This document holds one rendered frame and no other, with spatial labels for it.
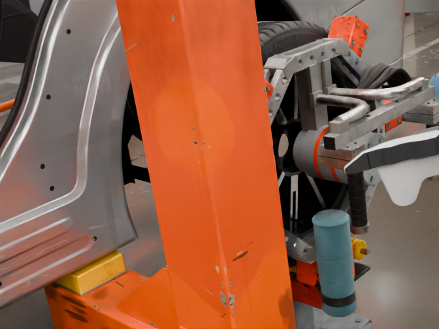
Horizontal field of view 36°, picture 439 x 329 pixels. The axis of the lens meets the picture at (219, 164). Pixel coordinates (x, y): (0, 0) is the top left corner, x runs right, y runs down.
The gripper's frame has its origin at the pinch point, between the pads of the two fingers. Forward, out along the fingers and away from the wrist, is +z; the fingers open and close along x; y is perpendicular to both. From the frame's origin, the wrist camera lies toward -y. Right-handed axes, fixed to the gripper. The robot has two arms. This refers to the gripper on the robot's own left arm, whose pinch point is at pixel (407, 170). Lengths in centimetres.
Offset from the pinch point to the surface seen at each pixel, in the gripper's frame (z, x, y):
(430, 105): -90, 78, 18
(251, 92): -25, 56, -1
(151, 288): -10, 84, 35
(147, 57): -11, 62, -10
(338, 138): -56, 73, 17
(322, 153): -55, 79, 20
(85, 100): -17, 110, -2
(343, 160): -56, 73, 22
